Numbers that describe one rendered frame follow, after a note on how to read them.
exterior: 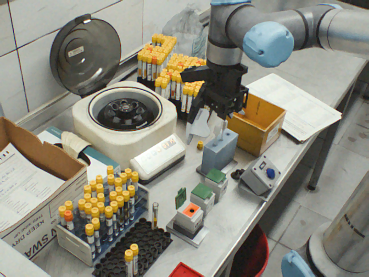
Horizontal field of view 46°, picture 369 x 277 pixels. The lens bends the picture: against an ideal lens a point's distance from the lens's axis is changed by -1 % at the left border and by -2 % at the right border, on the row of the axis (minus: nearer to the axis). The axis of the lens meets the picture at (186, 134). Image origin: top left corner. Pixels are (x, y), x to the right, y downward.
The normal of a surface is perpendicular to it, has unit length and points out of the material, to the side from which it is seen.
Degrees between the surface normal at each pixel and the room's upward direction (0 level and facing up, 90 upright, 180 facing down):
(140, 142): 90
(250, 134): 90
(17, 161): 8
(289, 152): 0
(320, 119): 0
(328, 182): 0
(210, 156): 90
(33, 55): 90
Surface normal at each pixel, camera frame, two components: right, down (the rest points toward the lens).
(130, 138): 0.07, -0.77
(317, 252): -0.60, -0.47
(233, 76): -0.71, 0.41
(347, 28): -0.85, -0.17
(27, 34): 0.83, 0.41
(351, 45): -0.81, 0.54
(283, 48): 0.45, 0.58
